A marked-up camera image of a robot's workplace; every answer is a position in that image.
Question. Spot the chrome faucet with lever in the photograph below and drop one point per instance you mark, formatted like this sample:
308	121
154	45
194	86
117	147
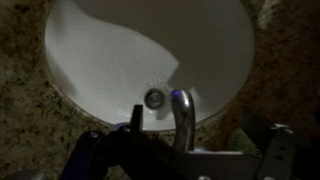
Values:
183	110

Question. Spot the white oval sink basin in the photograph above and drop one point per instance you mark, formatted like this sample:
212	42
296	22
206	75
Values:
108	55

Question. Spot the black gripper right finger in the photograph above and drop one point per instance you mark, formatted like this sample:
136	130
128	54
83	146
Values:
258	129

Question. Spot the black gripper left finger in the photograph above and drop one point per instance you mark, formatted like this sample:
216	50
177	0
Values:
136	121

